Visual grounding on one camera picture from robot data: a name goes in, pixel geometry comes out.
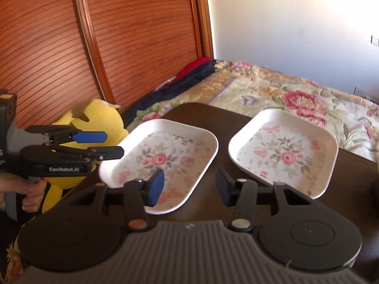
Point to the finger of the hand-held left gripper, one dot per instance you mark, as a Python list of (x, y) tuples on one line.
[(109, 151), (88, 137)]

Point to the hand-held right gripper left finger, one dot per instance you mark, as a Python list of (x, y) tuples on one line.
[(156, 189)]

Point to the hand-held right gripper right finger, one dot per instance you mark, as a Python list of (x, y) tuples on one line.
[(223, 188)]

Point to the white floral plate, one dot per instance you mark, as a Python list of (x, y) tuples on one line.
[(165, 153), (284, 153)]

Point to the person's left hand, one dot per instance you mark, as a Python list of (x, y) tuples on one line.
[(29, 195)]

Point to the yellow plush toy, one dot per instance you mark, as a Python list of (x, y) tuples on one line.
[(100, 118)]

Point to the floral patterned cloth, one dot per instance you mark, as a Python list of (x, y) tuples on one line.
[(13, 254)]

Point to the floral bedspread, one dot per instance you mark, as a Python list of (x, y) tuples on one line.
[(266, 91)]

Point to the wooden slatted wardrobe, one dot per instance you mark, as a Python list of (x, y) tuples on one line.
[(133, 35)]

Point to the red knitted cloth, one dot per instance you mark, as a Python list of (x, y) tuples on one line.
[(195, 65)]

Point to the white wall socket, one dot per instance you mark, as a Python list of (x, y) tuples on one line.
[(373, 97), (358, 90)]

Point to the white wall switch plate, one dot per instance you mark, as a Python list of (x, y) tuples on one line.
[(375, 40)]

